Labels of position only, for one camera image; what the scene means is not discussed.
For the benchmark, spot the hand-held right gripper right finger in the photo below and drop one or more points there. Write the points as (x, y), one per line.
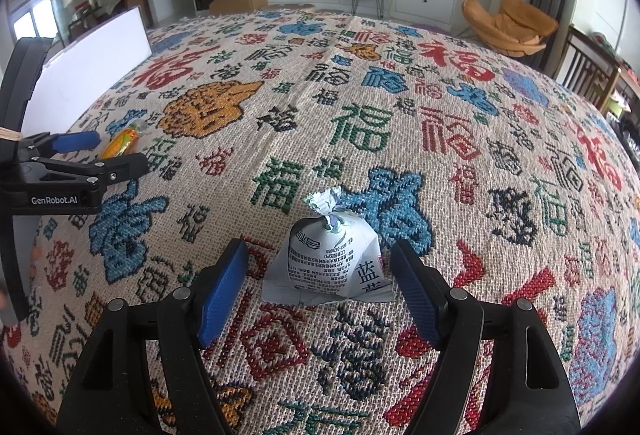
(417, 295)

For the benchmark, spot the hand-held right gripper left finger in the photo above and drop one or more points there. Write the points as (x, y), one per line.
(222, 295)

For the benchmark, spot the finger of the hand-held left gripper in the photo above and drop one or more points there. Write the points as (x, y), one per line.
(125, 167)
(75, 141)

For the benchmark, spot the orange snack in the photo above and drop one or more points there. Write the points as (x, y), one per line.
(120, 142)

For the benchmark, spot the white board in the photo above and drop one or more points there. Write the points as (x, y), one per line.
(90, 60)

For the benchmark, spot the grey and white snack packet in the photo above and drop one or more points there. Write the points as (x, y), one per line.
(320, 260)

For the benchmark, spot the printed woven blanket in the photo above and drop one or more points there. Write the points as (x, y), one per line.
(450, 165)

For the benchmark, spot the brown wooden side cabinet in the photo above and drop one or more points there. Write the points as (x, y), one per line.
(136, 2)

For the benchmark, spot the cardboard box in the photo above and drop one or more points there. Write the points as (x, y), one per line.
(240, 2)

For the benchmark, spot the orange lounge chair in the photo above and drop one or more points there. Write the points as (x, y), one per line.
(505, 22)

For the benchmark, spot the dark wooden chair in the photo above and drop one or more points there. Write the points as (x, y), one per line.
(590, 65)

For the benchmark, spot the white television cabinet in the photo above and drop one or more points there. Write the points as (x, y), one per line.
(425, 0)

